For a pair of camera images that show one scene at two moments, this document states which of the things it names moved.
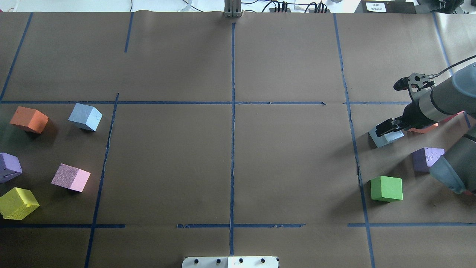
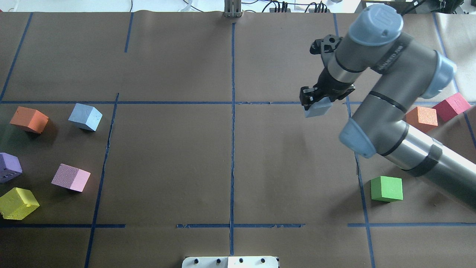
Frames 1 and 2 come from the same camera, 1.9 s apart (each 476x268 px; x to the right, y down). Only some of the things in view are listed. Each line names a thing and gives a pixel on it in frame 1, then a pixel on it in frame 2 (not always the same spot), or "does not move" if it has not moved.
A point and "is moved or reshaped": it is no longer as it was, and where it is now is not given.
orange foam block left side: (30, 119) does not move
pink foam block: (71, 177) does not move
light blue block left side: (85, 117) does not move
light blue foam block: (384, 139) is moved or reshaped
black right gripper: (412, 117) → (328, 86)
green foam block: (386, 188) does not move
